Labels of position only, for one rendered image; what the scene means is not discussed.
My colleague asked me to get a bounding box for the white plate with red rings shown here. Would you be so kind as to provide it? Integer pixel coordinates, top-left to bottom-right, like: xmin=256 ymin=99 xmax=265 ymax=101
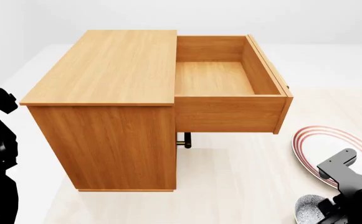
xmin=290 ymin=125 xmax=362 ymax=190

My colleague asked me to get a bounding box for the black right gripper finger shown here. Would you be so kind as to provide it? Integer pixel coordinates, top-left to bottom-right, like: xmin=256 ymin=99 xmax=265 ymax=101
xmin=315 ymin=198 xmax=339 ymax=220
xmin=317 ymin=147 xmax=362 ymax=192

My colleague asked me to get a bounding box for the open wooden drawer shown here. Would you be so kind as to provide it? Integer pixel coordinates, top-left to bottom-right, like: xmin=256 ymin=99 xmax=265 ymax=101
xmin=174 ymin=34 xmax=294 ymax=136

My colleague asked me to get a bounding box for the dark patterned bowl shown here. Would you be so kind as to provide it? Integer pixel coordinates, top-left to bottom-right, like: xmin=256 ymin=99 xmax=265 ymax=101
xmin=293 ymin=194 xmax=328 ymax=224

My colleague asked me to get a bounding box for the wooden cabinet body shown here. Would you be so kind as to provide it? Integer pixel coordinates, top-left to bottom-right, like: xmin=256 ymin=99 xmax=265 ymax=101
xmin=19 ymin=29 xmax=178 ymax=193

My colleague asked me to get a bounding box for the black and brass drawer handle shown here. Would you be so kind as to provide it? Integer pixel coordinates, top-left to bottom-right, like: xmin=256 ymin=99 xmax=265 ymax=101
xmin=176 ymin=132 xmax=193 ymax=149

